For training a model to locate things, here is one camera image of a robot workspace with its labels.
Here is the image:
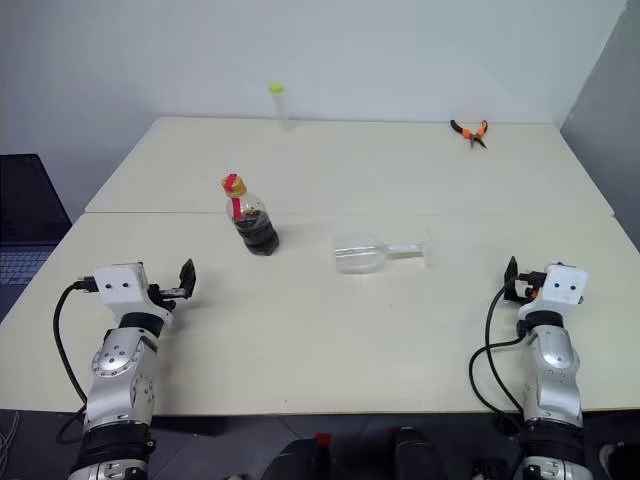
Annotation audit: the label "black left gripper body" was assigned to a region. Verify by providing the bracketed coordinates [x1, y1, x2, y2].
[148, 282, 187, 304]

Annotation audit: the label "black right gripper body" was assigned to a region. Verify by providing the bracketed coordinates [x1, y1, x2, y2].
[515, 269, 547, 302]

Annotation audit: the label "dark soda bottle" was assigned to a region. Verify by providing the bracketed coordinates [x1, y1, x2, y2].
[219, 172, 281, 257]

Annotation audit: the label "clear tube with yellow cap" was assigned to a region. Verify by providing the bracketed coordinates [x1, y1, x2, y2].
[266, 82, 297, 132]

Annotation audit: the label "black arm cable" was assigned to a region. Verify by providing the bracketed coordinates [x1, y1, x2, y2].
[52, 276, 99, 446]
[468, 284, 531, 426]

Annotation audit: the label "grey partition panel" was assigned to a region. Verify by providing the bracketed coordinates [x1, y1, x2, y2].
[559, 0, 640, 216]

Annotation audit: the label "orange and black pliers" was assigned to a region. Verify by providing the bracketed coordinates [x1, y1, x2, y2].
[448, 118, 490, 151]

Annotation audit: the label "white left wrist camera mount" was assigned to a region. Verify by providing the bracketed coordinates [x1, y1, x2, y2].
[93, 260, 175, 331]

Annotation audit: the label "grey cable bundle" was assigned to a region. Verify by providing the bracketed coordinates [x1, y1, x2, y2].
[0, 409, 21, 480]

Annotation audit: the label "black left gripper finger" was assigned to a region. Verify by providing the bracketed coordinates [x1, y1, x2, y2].
[178, 258, 197, 301]

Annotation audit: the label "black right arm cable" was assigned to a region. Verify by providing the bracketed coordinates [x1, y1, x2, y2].
[468, 284, 531, 426]

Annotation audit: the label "dark laptop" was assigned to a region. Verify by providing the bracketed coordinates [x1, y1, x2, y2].
[0, 153, 74, 321]

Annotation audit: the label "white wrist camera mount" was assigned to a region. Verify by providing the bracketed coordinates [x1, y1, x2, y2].
[519, 263, 590, 321]
[93, 260, 175, 331]

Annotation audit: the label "dark rounded shape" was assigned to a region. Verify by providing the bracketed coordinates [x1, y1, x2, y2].
[389, 426, 451, 480]
[262, 437, 334, 480]

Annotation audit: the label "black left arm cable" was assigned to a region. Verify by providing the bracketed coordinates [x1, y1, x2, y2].
[52, 276, 99, 446]

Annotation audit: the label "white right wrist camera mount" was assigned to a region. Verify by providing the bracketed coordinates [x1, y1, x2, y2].
[519, 263, 590, 321]

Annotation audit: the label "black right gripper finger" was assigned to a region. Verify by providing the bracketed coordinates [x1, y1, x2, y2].
[502, 255, 520, 303]

